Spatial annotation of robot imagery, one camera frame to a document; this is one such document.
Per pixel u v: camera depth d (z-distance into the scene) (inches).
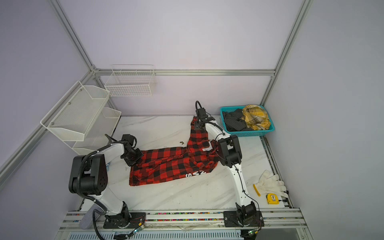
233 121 41.5
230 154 25.1
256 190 32.8
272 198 31.3
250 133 40.0
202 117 34.0
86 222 27.8
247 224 28.0
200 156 38.2
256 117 41.0
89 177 18.8
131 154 31.3
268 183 33.6
